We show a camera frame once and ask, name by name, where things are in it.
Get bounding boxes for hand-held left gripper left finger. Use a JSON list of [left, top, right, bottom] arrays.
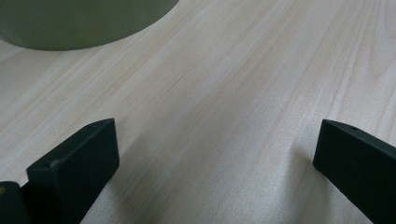
[[21, 118, 120, 224]]

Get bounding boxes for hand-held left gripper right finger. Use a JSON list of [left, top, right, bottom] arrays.
[[312, 119, 396, 224]]

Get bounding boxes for green ribbed trash bin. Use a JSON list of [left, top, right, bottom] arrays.
[[0, 0, 181, 52]]

